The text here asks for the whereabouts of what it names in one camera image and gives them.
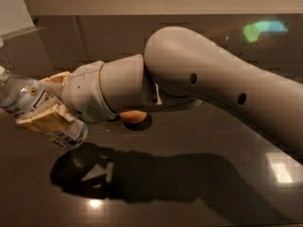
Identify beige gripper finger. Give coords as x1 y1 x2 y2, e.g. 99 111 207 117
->
16 103 77 132
40 71 70 94

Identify clear plastic water bottle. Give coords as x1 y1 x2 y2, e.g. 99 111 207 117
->
0 66 88 148

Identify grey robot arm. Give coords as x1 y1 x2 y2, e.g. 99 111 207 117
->
17 26 303 160

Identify orange fruit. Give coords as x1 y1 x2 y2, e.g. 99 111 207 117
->
119 111 147 124

